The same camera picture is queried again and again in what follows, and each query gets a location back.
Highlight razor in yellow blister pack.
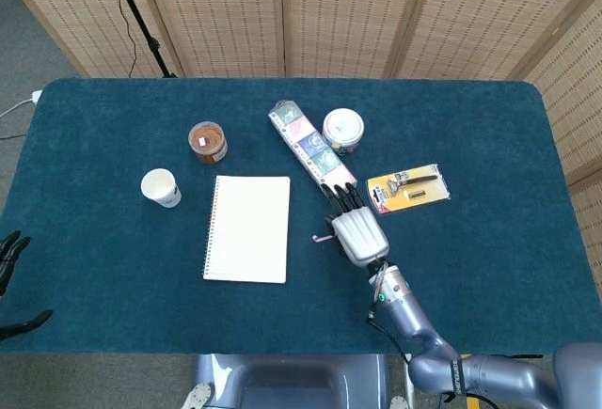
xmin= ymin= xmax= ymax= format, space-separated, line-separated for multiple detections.
xmin=366 ymin=163 xmax=452 ymax=217

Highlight clear jar colourful binder clips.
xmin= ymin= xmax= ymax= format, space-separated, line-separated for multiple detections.
xmin=322 ymin=107 xmax=367 ymax=156

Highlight white paper cup blue flower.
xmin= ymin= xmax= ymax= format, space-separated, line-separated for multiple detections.
xmin=140 ymin=167 xmax=182 ymax=209

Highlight thin black bar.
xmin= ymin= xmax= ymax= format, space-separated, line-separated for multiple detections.
xmin=469 ymin=353 xmax=545 ymax=360

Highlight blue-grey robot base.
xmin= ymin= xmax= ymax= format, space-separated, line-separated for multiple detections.
xmin=193 ymin=354 xmax=391 ymax=409

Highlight blue table cloth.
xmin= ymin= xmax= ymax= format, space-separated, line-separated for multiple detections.
xmin=0 ymin=77 xmax=602 ymax=356

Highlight clear jar brown rubber bands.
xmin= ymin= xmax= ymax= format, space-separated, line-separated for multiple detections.
xmin=187 ymin=121 xmax=230 ymax=165

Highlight white power cable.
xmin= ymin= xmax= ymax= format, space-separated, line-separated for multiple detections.
xmin=0 ymin=97 xmax=35 ymax=118

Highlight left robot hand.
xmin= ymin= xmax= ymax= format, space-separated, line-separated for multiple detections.
xmin=0 ymin=229 xmax=55 ymax=340

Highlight white spiral notebook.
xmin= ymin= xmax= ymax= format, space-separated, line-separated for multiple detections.
xmin=202 ymin=174 xmax=292 ymax=285

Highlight pastel tissue multipack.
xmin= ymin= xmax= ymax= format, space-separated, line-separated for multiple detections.
xmin=267 ymin=100 xmax=357 ymax=193

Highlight thin black cable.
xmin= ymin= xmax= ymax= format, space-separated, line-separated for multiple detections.
xmin=96 ymin=0 xmax=138 ymax=77

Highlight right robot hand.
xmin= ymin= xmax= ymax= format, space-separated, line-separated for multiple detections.
xmin=321 ymin=181 xmax=391 ymax=268

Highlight black tripod stand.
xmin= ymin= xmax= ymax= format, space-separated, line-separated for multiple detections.
xmin=103 ymin=0 xmax=179 ymax=79

